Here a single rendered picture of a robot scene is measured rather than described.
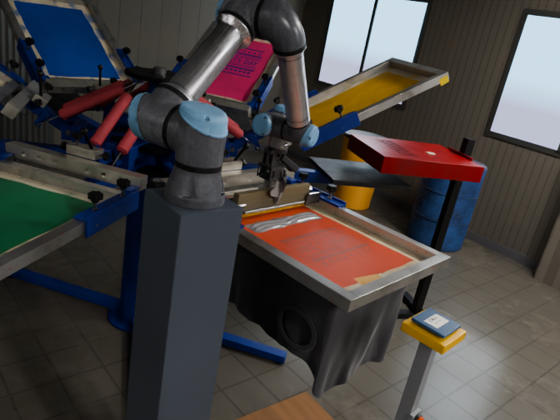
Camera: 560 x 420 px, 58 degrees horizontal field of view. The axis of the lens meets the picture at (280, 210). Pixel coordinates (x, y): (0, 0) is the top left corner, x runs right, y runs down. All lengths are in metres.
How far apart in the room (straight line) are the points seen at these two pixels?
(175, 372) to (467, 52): 4.39
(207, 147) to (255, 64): 2.23
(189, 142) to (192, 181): 0.09
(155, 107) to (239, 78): 2.02
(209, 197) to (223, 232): 0.10
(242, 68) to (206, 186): 2.19
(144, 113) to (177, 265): 0.37
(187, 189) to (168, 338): 0.38
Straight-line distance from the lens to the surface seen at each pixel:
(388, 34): 5.77
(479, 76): 5.17
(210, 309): 1.37
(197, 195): 1.21
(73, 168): 2.02
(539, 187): 4.92
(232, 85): 3.22
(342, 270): 1.62
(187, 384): 1.48
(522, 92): 4.96
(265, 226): 1.81
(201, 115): 1.18
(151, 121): 1.26
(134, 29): 5.52
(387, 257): 1.80
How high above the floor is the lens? 1.65
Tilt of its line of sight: 20 degrees down
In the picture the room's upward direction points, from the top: 11 degrees clockwise
